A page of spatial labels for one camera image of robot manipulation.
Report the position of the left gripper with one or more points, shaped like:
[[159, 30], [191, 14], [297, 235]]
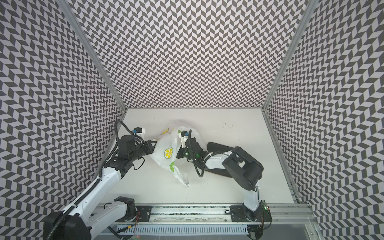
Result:
[[150, 149]]

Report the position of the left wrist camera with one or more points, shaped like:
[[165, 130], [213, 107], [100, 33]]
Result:
[[139, 131]]

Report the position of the white plastic bag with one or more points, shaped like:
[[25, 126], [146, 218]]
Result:
[[167, 146]]

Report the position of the black square tray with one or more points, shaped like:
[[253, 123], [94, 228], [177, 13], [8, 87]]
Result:
[[223, 160]]

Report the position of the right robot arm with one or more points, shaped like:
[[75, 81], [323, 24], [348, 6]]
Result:
[[248, 181]]

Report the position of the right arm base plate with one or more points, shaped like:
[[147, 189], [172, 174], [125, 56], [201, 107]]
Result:
[[239, 213]]

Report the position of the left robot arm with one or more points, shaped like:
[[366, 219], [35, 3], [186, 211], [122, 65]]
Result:
[[77, 221]]

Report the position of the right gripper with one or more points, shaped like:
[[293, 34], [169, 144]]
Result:
[[183, 149]]

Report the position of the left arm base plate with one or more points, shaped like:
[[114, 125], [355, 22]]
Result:
[[143, 213]]

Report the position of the aluminium front rail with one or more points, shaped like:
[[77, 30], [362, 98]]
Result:
[[220, 214]]

